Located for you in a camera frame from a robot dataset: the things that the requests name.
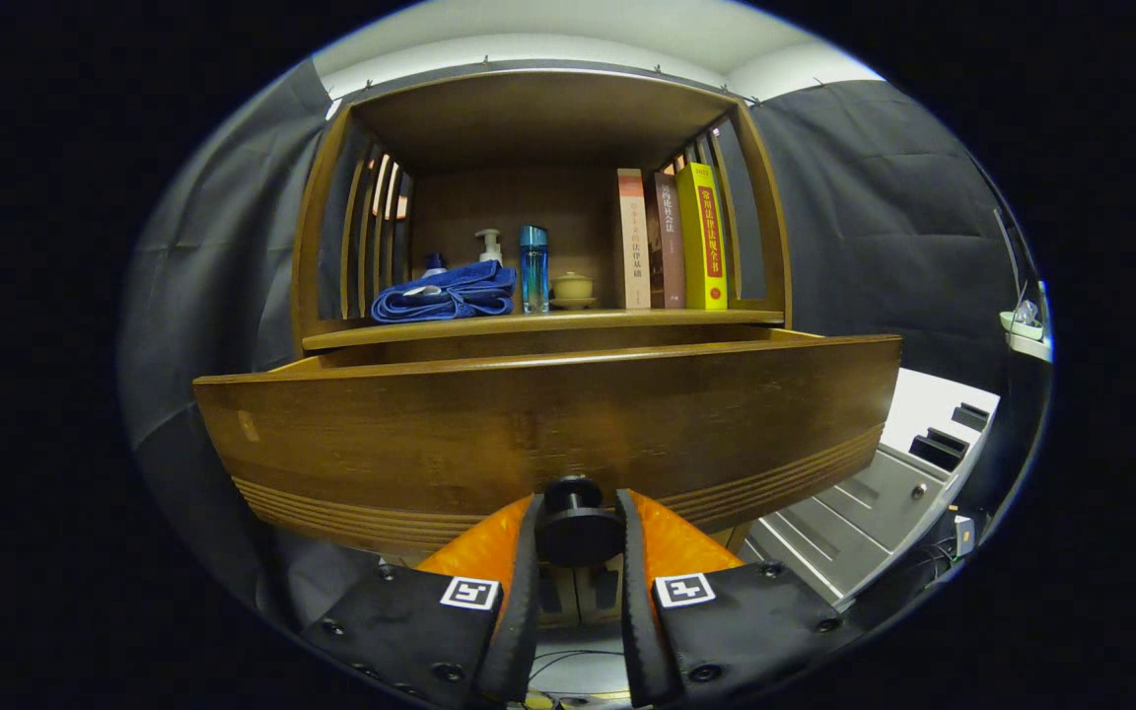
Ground black drawer knob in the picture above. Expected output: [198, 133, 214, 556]
[534, 475, 624, 568]

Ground tall blue glass bottle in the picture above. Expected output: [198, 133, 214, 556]
[519, 225, 550, 315]

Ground white grey drawer unit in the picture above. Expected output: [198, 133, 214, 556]
[741, 367, 1003, 604]

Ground wooden cabinet door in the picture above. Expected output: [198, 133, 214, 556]
[538, 564, 581, 630]
[578, 557, 623, 627]

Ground wooden cabinet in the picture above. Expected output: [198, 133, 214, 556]
[290, 67, 794, 632]

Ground brown book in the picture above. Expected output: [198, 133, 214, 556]
[649, 172, 687, 310]

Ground wooden drawer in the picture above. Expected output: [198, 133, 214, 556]
[193, 327, 904, 558]

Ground yellow book red label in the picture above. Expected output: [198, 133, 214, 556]
[676, 163, 730, 312]

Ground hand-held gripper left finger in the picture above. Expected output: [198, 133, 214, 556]
[300, 493, 543, 705]

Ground beige book orange band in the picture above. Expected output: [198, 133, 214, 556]
[615, 169, 652, 310]

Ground beige lidded tea cup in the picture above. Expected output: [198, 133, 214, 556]
[550, 271, 597, 311]

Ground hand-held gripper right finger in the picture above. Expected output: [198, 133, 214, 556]
[613, 489, 863, 708]

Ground wooden countertop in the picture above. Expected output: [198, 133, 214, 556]
[302, 309, 786, 352]

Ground blue folded towel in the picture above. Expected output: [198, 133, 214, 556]
[371, 259, 518, 324]

